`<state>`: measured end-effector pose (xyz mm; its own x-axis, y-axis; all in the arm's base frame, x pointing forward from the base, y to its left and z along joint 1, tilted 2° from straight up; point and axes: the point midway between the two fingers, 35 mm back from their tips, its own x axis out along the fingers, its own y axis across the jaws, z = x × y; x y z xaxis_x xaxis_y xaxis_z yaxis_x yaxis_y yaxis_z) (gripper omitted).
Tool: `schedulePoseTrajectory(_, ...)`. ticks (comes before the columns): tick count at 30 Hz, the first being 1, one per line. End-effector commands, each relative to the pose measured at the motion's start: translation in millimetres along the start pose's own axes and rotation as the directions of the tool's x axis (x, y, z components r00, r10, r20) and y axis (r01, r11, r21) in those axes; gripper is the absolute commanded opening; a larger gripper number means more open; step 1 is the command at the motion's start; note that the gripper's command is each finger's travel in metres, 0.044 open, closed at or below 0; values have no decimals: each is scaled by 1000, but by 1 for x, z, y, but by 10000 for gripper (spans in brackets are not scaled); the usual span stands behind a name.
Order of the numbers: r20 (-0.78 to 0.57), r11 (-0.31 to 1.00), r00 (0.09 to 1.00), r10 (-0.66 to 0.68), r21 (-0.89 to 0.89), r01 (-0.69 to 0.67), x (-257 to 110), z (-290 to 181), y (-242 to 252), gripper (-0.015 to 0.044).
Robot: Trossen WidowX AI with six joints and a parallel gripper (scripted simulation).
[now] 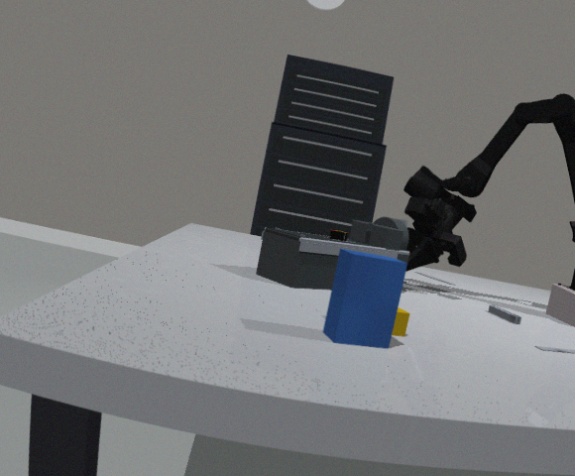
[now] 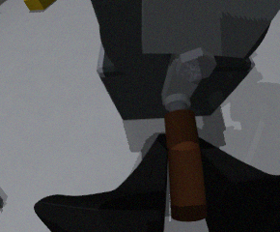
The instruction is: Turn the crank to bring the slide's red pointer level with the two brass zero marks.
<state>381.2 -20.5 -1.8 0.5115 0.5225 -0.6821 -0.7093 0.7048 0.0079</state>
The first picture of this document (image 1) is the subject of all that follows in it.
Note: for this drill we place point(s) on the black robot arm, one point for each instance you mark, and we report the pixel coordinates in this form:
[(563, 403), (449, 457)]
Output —
[(426, 189)]

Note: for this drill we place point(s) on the blue block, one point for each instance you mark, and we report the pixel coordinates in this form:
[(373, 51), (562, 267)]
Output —
[(364, 299)]

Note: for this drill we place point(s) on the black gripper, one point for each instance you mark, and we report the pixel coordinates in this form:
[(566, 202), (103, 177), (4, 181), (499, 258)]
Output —
[(431, 244)]

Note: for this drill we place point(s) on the yellow cube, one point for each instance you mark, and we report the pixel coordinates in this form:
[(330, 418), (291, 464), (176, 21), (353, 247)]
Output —
[(400, 323)]

